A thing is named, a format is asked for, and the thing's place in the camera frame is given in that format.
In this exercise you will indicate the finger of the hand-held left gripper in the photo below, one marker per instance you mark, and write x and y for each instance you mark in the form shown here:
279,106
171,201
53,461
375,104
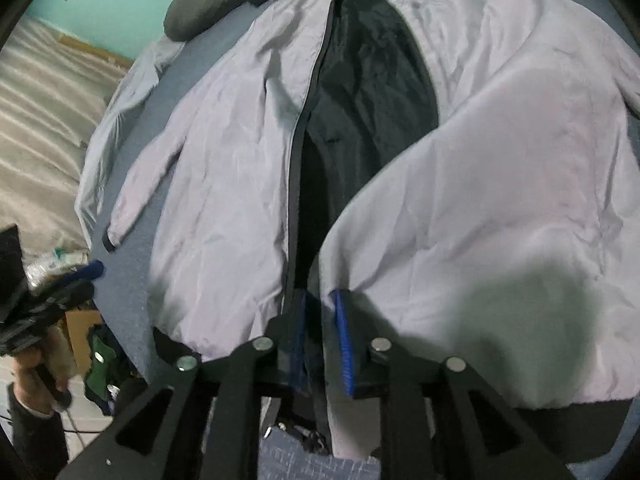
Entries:
70,302
85,271

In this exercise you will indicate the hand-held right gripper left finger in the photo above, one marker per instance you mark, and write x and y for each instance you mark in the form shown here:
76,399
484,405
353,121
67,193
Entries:
299,340

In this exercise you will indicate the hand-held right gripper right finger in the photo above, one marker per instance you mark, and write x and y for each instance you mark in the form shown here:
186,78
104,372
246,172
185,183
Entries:
345,345

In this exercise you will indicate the light grey jacket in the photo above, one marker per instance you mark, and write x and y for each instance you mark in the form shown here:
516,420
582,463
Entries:
500,160

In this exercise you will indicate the person's left forearm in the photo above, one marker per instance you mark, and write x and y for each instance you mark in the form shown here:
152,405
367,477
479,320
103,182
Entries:
35,440

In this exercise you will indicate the person's left hand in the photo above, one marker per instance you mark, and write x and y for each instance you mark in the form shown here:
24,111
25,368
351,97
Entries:
27,385

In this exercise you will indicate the cardboard box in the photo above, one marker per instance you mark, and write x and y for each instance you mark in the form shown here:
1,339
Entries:
82,330

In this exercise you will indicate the clear plastic bottle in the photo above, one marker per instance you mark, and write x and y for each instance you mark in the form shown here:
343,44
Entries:
50,262

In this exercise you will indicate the blue patterned bed sheet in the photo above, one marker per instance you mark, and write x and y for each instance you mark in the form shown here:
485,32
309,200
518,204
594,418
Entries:
130,285

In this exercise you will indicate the green bag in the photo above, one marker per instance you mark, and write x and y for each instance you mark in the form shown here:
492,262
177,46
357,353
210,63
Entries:
102,355

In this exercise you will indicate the beige curtain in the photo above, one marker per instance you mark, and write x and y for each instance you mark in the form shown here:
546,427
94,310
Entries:
45,135

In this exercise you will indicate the light grey blanket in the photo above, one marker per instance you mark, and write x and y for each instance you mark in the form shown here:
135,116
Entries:
125,100

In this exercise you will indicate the dark grey long pillow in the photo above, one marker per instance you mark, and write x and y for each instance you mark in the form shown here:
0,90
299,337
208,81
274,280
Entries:
210,5

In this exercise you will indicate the wooden frame strip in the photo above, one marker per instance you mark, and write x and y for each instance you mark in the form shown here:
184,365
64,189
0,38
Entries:
95,50

